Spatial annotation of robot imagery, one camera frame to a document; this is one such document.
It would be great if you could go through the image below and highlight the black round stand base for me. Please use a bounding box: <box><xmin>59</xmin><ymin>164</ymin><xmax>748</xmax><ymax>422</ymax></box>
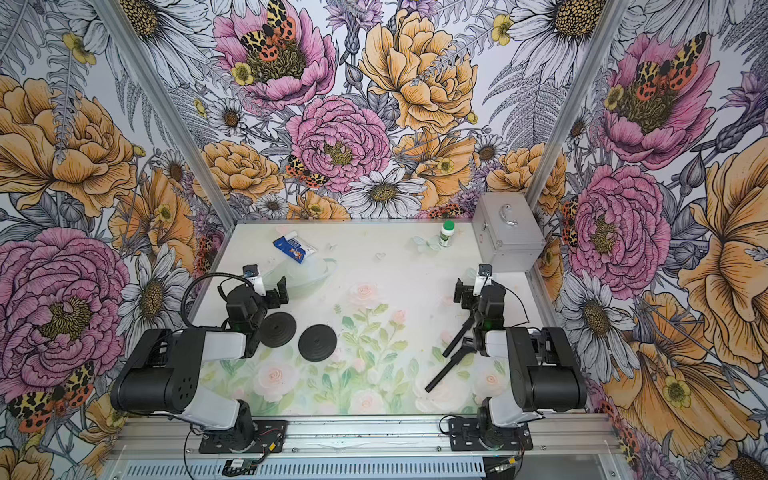
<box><xmin>298</xmin><ymin>324</ymin><xmax>337</xmax><ymax>363</ymax></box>

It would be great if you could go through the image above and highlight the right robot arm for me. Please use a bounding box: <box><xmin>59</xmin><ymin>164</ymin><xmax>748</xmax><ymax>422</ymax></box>
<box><xmin>443</xmin><ymin>277</ymin><xmax>587</xmax><ymax>453</ymax></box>

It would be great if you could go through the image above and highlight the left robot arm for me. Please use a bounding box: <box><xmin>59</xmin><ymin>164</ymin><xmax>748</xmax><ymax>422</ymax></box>
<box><xmin>110</xmin><ymin>279</ymin><xmax>289</xmax><ymax>455</ymax></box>

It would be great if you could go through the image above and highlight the blue gauze bandage packet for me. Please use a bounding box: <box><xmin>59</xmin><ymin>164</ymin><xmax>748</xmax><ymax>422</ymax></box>
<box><xmin>273</xmin><ymin>231</ymin><xmax>317</xmax><ymax>264</ymax></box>

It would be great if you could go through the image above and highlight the white green-capped pill bottle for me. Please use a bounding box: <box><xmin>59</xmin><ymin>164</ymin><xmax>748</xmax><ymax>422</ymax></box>
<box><xmin>439</xmin><ymin>220</ymin><xmax>456</xmax><ymax>248</ymax></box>

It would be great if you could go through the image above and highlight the silver first aid case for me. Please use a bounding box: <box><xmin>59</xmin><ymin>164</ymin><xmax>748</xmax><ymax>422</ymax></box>
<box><xmin>472</xmin><ymin>192</ymin><xmax>546</xmax><ymax>273</ymax></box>

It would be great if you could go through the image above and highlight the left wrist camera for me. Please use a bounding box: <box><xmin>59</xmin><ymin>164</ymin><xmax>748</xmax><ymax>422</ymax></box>
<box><xmin>242</xmin><ymin>264</ymin><xmax>266</xmax><ymax>296</ymax></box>

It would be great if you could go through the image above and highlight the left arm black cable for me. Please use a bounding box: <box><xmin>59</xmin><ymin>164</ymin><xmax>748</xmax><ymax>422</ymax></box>
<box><xmin>179</xmin><ymin>272</ymin><xmax>256</xmax><ymax>330</ymax></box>

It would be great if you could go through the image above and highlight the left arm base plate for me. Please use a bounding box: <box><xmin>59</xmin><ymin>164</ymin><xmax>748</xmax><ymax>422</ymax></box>
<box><xmin>198</xmin><ymin>420</ymin><xmax>288</xmax><ymax>454</ymax></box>

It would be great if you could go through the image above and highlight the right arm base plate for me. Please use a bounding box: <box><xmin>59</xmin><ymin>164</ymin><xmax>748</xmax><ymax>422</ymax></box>
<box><xmin>440</xmin><ymin>416</ymin><xmax>533</xmax><ymax>452</ymax></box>

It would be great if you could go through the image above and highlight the aluminium front rail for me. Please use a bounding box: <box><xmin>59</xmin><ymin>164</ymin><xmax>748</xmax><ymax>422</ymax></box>
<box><xmin>108</xmin><ymin>413</ymin><xmax>620</xmax><ymax>461</ymax></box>

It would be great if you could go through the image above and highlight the white vented cable duct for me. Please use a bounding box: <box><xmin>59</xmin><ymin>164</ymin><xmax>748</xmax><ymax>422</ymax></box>
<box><xmin>113</xmin><ymin>457</ymin><xmax>486</xmax><ymax>479</ymax></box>

